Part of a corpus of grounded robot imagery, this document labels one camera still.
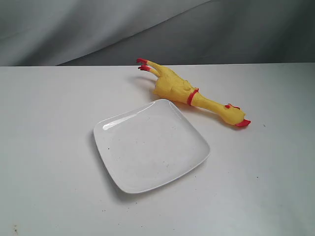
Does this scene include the grey fabric backdrop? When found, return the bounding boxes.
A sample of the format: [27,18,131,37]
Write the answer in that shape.
[0,0,315,66]

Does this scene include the yellow rubber chicken toy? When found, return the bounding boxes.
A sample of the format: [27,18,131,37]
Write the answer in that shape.
[136,58,251,128]

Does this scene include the white square ceramic plate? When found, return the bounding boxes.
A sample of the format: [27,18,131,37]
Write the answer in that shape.
[93,99,210,194]

